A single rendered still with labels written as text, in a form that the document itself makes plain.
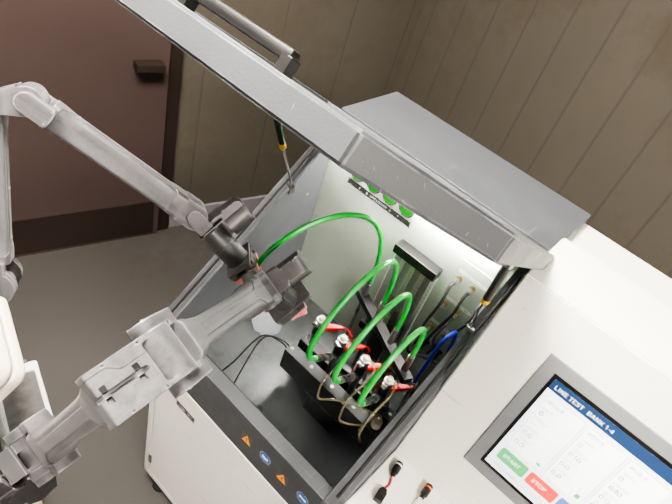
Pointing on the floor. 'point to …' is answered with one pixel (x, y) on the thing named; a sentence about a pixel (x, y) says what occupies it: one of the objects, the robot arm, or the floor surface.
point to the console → (505, 391)
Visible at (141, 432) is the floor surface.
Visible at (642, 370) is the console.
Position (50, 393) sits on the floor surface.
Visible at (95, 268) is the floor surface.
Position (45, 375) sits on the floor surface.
